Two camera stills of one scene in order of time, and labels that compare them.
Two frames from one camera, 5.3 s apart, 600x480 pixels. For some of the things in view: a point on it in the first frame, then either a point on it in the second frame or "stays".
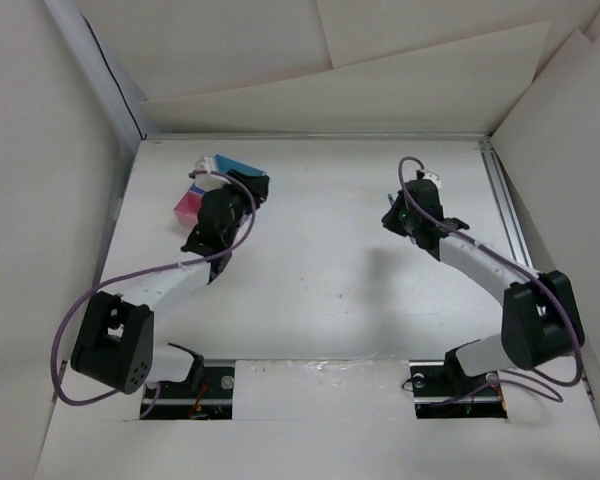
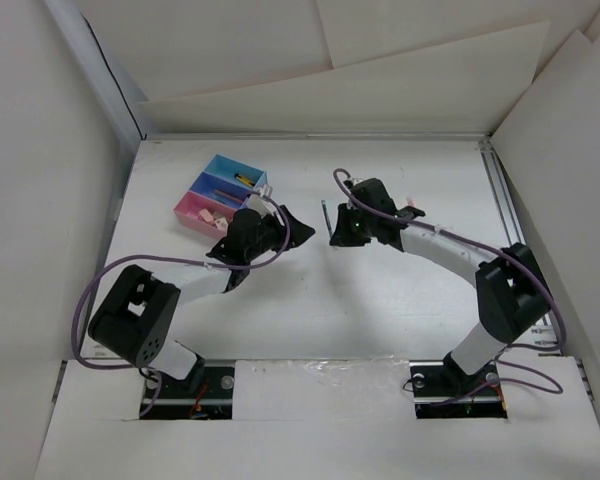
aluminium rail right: x=503 y=204 stays
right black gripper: x=390 y=218 -> x=343 y=237
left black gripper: x=257 y=186 -> x=299 y=233
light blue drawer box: x=224 y=165 stays
